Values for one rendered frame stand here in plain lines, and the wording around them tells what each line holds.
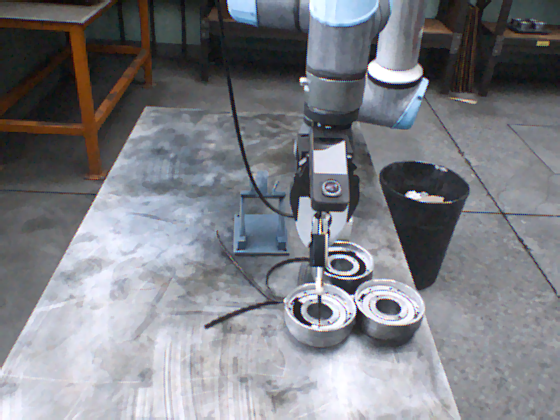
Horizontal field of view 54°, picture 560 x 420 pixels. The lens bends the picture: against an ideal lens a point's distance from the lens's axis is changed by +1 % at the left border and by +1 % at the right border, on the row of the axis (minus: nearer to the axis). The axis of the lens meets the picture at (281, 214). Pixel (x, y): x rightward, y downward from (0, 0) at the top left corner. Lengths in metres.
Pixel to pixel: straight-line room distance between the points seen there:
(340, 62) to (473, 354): 1.56
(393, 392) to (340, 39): 0.46
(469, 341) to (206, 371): 1.46
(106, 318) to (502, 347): 1.57
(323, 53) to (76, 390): 0.52
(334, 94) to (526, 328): 1.72
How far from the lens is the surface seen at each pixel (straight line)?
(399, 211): 2.04
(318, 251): 0.77
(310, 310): 0.85
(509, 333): 2.22
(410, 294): 0.89
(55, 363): 0.82
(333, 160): 0.68
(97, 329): 0.86
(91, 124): 2.83
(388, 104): 1.21
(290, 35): 4.20
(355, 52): 0.66
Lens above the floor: 1.38
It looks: 32 degrees down
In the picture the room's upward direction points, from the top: 4 degrees clockwise
